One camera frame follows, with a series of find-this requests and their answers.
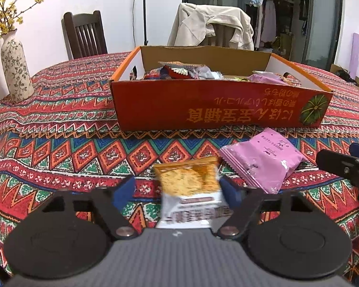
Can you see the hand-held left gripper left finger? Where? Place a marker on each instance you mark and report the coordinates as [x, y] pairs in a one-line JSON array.
[[124, 189]]

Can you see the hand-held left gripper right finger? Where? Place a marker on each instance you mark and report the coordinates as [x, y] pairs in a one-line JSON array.
[[230, 191]]

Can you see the orange cracker snack packet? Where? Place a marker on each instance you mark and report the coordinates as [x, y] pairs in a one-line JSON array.
[[188, 185]]

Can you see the pink snack packet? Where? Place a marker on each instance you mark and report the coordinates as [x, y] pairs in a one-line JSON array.
[[266, 78], [266, 161]]

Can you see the red cardboard box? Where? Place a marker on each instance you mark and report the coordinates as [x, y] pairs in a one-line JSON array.
[[197, 107]]

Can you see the red snack packet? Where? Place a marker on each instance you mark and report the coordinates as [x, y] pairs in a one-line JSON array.
[[179, 71]]

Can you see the purple board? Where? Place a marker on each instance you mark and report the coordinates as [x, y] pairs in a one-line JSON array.
[[354, 53]]

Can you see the gold snack packet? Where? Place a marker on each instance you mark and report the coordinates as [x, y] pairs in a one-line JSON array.
[[290, 79]]

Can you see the grey snack packet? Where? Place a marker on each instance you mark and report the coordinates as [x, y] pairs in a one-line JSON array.
[[208, 72]]

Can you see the wooden chair under jacket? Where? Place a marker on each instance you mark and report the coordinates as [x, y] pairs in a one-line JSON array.
[[223, 36]]

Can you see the pale pink hanging clothes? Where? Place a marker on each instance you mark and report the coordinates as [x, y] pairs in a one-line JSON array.
[[269, 21]]

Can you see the small floral vase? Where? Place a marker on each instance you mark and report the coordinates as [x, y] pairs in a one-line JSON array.
[[15, 65]]

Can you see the beige jacket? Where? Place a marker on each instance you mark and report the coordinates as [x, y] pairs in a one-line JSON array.
[[194, 24]]

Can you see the dark wooden chair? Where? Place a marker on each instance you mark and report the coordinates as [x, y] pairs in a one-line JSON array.
[[83, 21]]

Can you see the yellow flower branches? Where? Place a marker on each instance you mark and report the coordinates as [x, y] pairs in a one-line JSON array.
[[1, 21]]

